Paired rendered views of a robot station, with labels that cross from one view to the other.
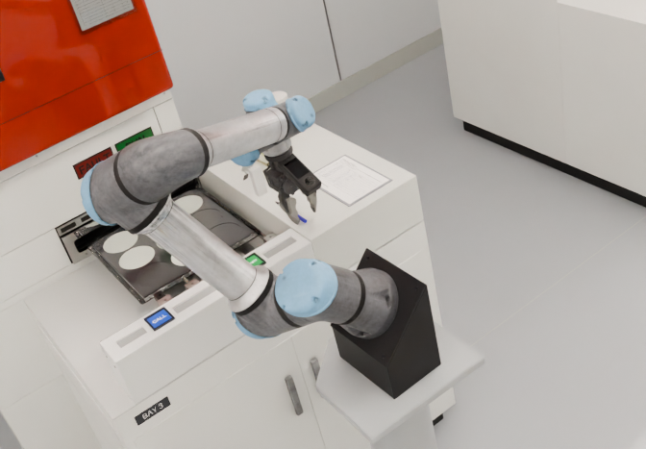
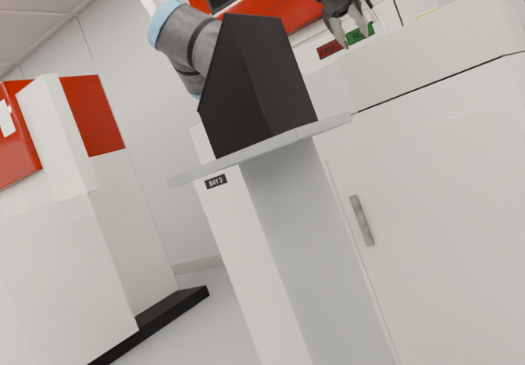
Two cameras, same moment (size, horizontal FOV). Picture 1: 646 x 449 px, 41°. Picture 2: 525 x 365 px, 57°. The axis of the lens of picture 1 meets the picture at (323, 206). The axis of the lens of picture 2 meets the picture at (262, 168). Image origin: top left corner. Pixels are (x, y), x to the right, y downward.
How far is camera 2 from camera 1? 1.96 m
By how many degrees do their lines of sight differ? 68
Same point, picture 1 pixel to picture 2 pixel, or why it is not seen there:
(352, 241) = (389, 67)
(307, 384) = (350, 222)
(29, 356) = not seen: hidden behind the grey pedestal
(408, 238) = (478, 78)
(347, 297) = (176, 30)
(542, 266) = not seen: outside the picture
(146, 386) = (209, 157)
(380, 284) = not seen: hidden behind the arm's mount
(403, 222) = (466, 54)
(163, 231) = not seen: outside the picture
